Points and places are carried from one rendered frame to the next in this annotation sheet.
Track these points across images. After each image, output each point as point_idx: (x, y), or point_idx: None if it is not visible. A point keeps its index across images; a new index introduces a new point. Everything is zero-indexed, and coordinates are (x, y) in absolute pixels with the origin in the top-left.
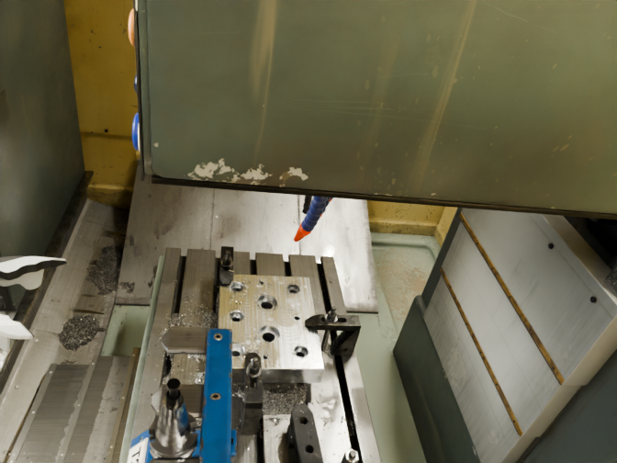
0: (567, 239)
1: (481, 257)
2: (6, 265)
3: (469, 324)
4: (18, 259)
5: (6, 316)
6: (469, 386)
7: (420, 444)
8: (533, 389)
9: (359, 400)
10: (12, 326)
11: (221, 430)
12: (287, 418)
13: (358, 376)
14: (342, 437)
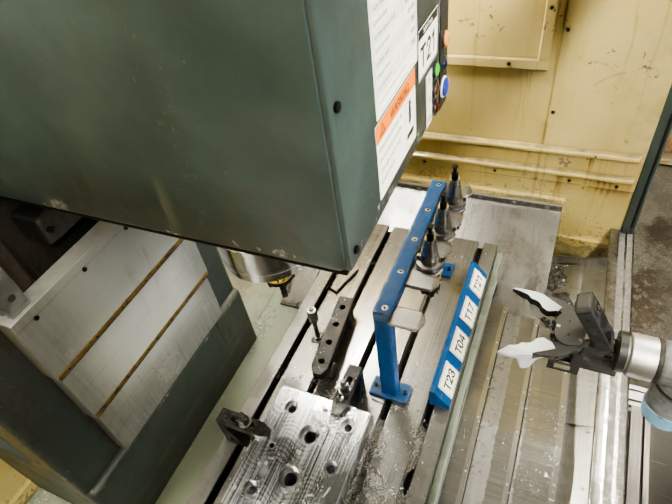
0: None
1: (105, 332)
2: (544, 345)
3: (149, 345)
4: (536, 350)
5: (532, 297)
6: (181, 343)
7: (204, 425)
8: (189, 259)
9: (260, 386)
10: (526, 290)
11: (403, 254)
12: (324, 391)
13: (244, 407)
14: (293, 365)
